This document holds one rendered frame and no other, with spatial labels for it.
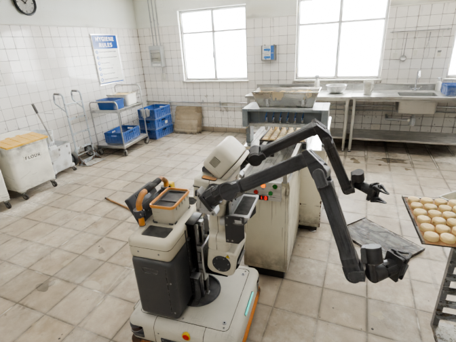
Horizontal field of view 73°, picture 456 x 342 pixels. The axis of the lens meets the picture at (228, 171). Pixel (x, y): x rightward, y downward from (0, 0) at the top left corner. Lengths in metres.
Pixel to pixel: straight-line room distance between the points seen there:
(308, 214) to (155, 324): 1.67
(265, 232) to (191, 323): 0.82
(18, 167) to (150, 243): 3.13
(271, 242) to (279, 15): 4.41
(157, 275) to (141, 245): 0.19
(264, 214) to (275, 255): 0.35
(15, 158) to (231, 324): 3.43
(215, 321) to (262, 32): 5.05
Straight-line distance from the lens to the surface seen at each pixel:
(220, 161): 1.44
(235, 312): 1.94
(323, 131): 1.63
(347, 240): 1.20
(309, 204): 2.91
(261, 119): 2.79
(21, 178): 4.59
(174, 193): 1.84
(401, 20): 5.79
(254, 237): 2.35
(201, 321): 1.91
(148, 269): 1.76
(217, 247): 1.67
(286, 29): 5.91
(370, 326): 2.36
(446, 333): 2.29
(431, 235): 1.46
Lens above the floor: 1.70
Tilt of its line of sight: 22 degrees down
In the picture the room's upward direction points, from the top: 3 degrees counter-clockwise
